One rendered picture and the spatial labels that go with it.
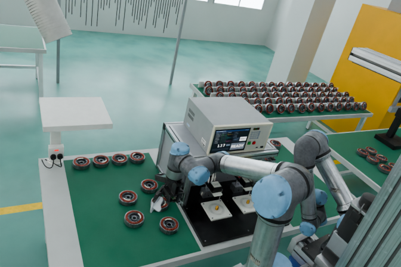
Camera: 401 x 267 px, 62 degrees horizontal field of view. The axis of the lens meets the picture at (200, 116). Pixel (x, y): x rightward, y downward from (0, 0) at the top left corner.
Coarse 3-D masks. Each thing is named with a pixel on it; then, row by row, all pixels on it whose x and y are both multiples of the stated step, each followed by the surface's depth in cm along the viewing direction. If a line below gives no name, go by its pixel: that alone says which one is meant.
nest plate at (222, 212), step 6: (204, 204) 212; (210, 204) 213; (216, 204) 215; (222, 204) 216; (210, 210) 209; (216, 210) 210; (222, 210) 211; (228, 210) 212; (210, 216) 204; (216, 216) 205; (222, 216) 206; (228, 216) 208
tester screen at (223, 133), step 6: (216, 132) 195; (222, 132) 197; (228, 132) 199; (234, 132) 202; (240, 132) 204; (246, 132) 206; (216, 138) 198; (222, 138) 200; (228, 138) 202; (216, 144) 200; (228, 144) 205; (222, 150) 205; (228, 150) 207
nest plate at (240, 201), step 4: (240, 196) 227; (244, 196) 228; (248, 196) 229; (236, 200) 222; (240, 200) 223; (244, 200) 224; (240, 204) 220; (244, 204) 220; (248, 204) 221; (252, 204) 222; (240, 208) 217; (244, 208) 217; (248, 208) 218; (252, 208) 219; (244, 212) 214; (248, 212) 215
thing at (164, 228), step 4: (168, 216) 197; (164, 220) 193; (168, 220) 195; (172, 220) 195; (176, 220) 195; (160, 224) 190; (164, 224) 193; (168, 224) 194; (172, 224) 195; (176, 224) 192; (160, 228) 190; (164, 228) 188; (168, 228) 188; (172, 228) 189; (176, 228) 190; (164, 232) 188; (168, 232) 189; (172, 232) 188
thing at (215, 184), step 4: (208, 184) 213; (212, 184) 210; (216, 184) 211; (220, 184) 211; (208, 188) 220; (212, 188) 208; (216, 188) 208; (220, 188) 210; (212, 192) 208; (216, 192) 209; (220, 192) 211; (216, 196) 208
